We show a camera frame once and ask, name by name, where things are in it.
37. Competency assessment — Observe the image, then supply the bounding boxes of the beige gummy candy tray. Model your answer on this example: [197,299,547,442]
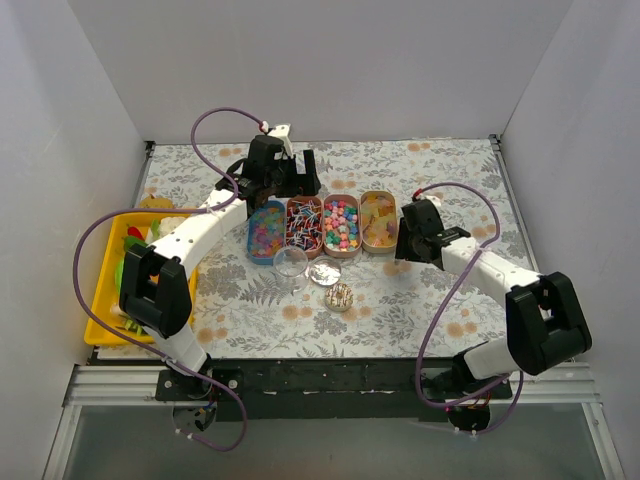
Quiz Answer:
[359,190,398,254]

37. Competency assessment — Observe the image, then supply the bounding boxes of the blue candy tray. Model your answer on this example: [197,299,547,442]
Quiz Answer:
[246,200,286,265]

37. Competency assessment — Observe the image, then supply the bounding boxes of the clear glass jar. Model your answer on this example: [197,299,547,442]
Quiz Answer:
[273,246,309,294]

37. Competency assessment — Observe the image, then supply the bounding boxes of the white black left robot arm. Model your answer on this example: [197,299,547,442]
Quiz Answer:
[119,134,321,400]

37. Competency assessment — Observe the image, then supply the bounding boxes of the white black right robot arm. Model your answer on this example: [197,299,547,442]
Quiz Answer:
[395,199,593,398]

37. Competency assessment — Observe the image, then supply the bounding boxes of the pink lollipop tray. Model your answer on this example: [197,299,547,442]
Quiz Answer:
[285,196,323,259]

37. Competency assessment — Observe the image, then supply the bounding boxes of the clear glass jar lid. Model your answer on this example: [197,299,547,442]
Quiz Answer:
[308,257,342,287]

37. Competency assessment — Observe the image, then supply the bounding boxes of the floral patterned table mat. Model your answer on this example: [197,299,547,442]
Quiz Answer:
[97,138,559,360]

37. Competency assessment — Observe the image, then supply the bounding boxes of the white toy vegetable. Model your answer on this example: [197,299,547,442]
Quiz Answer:
[146,216,186,243]

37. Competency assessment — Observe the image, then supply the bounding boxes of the small donut decorated tin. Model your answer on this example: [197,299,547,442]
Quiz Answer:
[324,282,353,312]

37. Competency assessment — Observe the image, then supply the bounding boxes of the red toy chili pepper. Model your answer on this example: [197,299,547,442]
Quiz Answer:
[127,226,145,240]

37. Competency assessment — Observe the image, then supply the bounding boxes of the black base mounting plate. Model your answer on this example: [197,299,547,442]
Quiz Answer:
[154,357,576,422]

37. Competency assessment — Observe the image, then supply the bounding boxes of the yellow plastic bin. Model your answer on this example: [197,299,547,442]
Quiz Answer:
[83,207,201,347]

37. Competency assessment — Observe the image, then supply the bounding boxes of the green toy vegetables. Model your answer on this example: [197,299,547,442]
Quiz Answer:
[111,235,147,336]

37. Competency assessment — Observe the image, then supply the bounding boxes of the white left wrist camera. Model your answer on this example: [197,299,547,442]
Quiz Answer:
[267,124,293,156]

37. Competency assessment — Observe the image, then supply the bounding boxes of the aluminium frame rail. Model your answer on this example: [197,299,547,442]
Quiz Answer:
[44,362,625,479]

